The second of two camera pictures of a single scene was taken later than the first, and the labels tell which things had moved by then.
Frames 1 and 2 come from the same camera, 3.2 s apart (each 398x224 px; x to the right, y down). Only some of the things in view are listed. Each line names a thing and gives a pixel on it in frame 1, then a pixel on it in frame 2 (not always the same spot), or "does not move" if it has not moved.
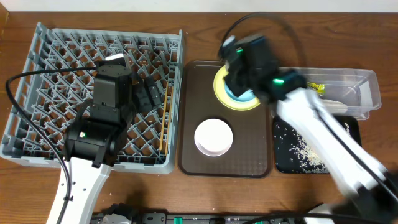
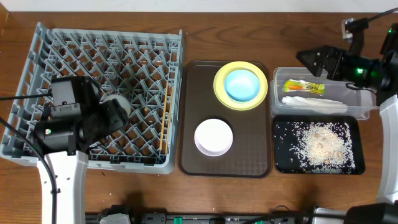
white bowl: (213, 137) does not move
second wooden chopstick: (170, 120) does not move
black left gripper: (140, 94) to (115, 115)
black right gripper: (231, 80) to (321, 61)
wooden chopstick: (163, 117) does not move
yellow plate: (221, 91) does not move
